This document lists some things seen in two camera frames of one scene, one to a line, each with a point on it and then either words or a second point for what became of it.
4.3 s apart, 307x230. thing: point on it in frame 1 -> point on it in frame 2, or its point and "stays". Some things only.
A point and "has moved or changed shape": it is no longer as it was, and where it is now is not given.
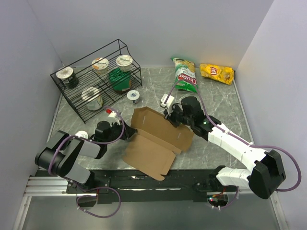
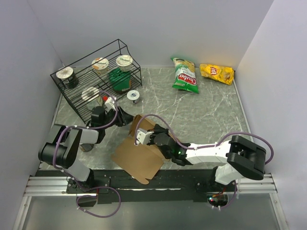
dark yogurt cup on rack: x=67 y=75 stays
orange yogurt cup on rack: x=100 y=65 stays
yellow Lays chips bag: x=223 y=74 stays
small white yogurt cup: x=133 y=96 stays
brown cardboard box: x=151 y=149 has moved or changed shape
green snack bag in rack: x=121 y=80 stays
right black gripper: x=170 y=117 -> x=157 y=130
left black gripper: x=129 y=131 -> x=123 y=117
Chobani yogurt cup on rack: x=124 y=62 stays
